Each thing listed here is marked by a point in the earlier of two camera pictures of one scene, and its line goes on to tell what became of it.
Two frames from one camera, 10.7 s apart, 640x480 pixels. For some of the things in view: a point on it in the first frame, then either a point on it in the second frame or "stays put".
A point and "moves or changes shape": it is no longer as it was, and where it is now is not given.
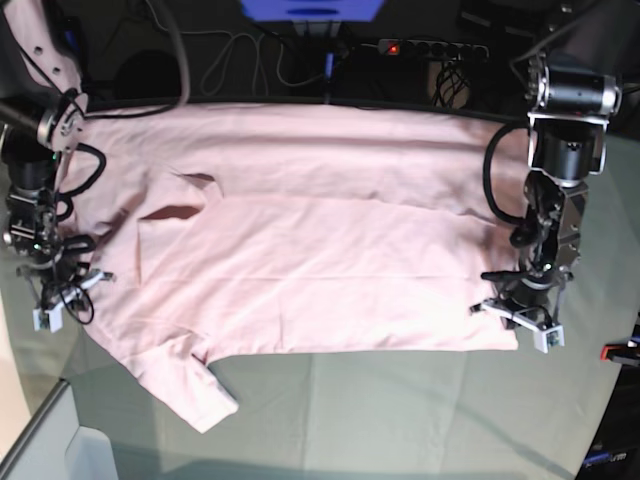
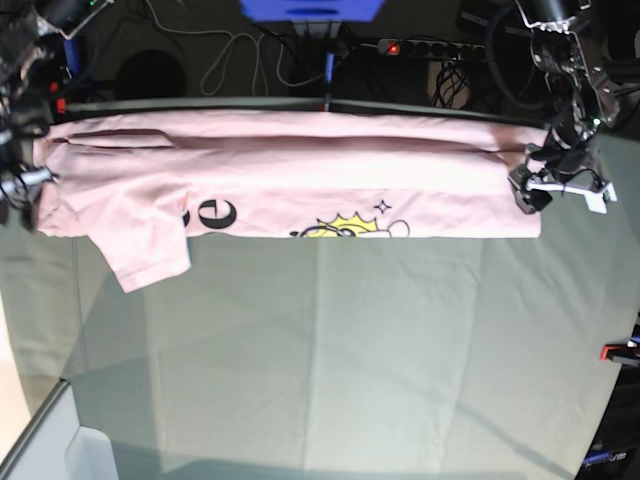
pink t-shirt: [233, 232] moves or changes shape
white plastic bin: [89, 455] stays put
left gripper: [62, 277] → [20, 178]
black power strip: [431, 49] stays put
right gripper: [529, 299] → [563, 162]
